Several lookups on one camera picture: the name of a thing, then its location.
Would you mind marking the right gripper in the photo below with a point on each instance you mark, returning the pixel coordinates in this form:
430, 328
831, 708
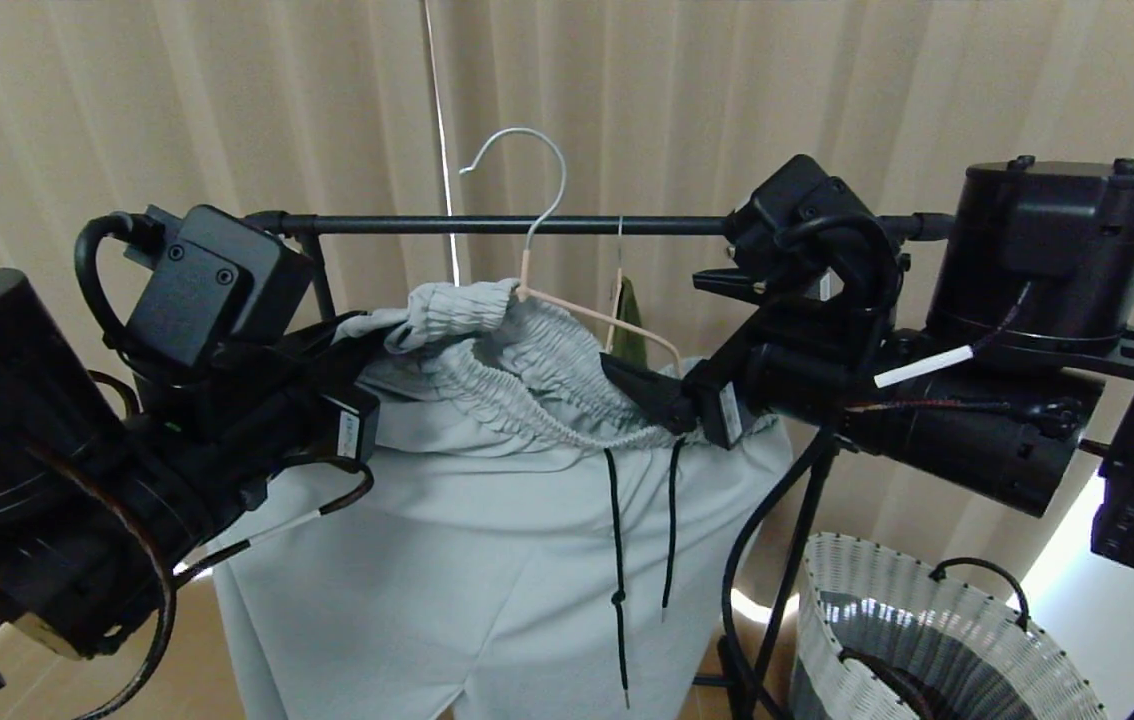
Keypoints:
927, 430

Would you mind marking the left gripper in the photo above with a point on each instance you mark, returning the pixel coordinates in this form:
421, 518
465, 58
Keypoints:
177, 490

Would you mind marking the green long-sleeved shirt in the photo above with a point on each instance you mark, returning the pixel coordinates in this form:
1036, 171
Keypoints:
630, 330

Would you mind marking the pink clothes hanger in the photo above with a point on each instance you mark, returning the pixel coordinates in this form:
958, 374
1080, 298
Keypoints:
615, 320
523, 272

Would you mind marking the pale grey shorts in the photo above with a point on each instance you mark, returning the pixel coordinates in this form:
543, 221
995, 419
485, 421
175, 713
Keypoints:
427, 560

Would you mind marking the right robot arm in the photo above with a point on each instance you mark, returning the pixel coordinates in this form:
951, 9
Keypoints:
1057, 250

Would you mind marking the black clothes rack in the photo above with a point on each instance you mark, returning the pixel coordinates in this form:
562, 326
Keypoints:
487, 224

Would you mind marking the white laundry basket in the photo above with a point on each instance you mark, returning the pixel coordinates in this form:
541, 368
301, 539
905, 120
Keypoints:
867, 570

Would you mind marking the beige curtain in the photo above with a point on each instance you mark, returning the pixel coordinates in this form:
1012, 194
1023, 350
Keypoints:
727, 80

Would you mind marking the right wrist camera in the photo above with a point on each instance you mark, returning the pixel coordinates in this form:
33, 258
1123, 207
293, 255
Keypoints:
797, 215

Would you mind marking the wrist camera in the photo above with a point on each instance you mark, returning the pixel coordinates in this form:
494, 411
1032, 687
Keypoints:
797, 215
207, 280

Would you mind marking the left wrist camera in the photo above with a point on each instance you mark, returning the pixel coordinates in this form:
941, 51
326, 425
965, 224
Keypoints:
207, 280

